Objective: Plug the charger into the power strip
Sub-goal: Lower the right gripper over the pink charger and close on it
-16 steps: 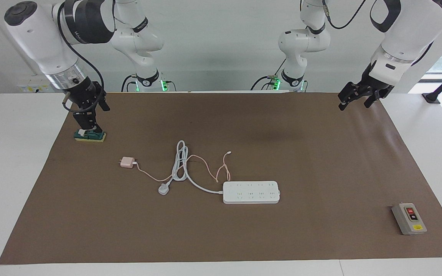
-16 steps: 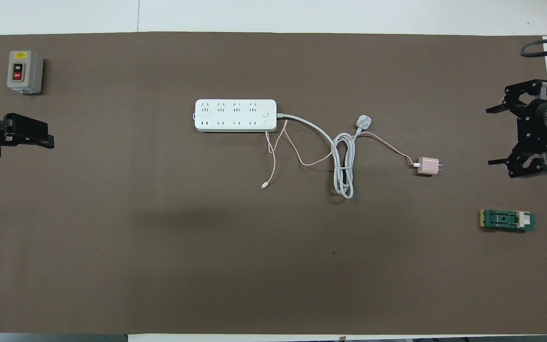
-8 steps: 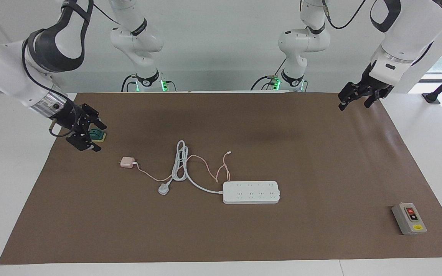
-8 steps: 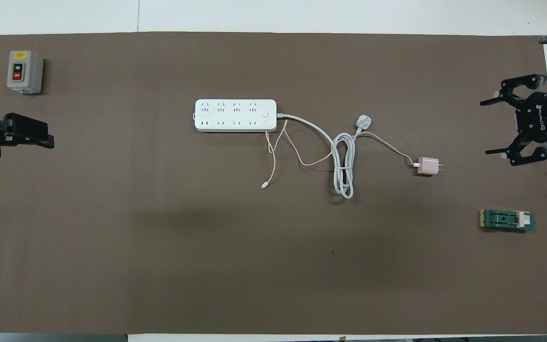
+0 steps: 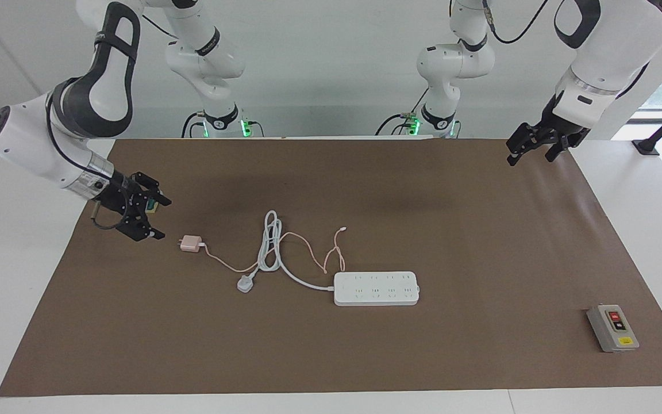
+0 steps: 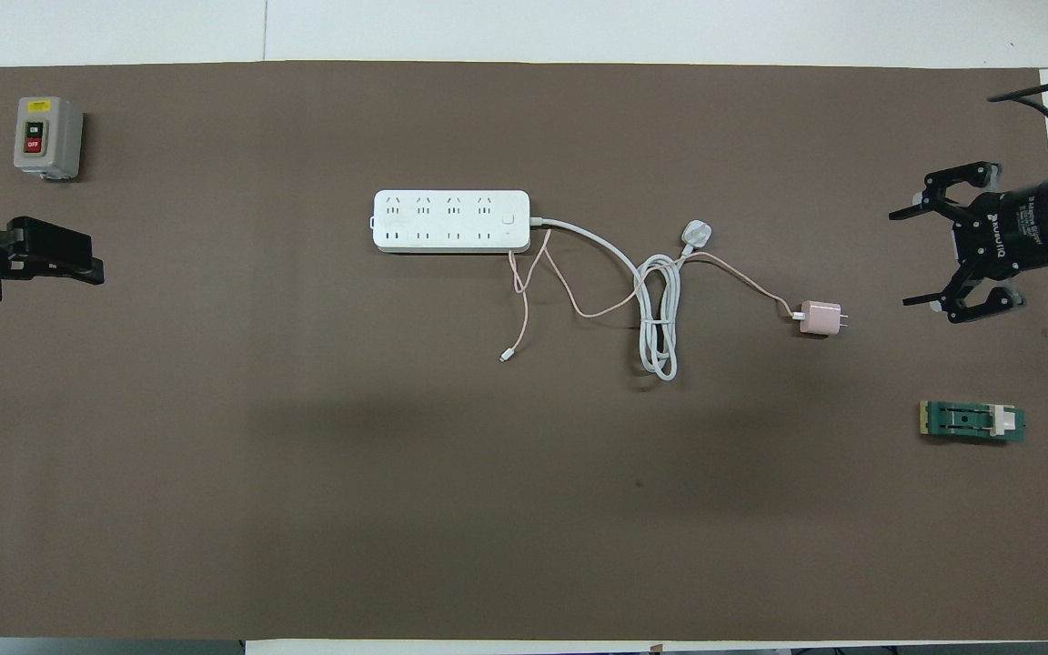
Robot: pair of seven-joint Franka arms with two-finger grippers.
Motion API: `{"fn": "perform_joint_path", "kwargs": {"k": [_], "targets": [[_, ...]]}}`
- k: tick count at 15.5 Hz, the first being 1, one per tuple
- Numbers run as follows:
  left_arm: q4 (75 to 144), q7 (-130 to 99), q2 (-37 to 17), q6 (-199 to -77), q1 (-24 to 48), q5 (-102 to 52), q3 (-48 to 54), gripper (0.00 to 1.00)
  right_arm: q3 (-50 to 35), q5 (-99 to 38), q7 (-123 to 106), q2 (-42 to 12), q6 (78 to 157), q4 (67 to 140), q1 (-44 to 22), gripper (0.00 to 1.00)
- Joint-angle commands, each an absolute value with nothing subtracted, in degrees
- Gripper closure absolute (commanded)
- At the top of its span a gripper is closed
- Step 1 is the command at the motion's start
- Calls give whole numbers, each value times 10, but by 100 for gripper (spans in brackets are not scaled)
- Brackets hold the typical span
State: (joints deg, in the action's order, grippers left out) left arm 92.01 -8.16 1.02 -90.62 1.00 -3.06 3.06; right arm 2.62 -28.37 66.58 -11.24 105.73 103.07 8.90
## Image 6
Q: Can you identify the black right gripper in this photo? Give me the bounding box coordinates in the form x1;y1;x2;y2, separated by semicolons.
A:
888;162;1048;326

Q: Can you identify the pink charger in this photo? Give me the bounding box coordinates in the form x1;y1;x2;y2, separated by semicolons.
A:
792;300;849;338

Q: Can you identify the pink charging cable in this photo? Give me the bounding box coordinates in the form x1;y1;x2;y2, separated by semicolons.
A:
499;250;802;363

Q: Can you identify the white power strip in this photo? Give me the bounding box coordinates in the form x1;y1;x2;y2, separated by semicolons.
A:
372;189;532;254

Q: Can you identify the brown table mat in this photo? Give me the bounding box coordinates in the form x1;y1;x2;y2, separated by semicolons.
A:
0;60;1048;642

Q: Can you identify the grey on-off switch box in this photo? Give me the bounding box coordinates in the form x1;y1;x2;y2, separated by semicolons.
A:
14;96;85;180

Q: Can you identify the green knife switch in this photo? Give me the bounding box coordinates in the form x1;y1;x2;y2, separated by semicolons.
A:
919;400;1028;446

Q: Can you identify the white power cord with plug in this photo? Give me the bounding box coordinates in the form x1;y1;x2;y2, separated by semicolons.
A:
529;217;715;381

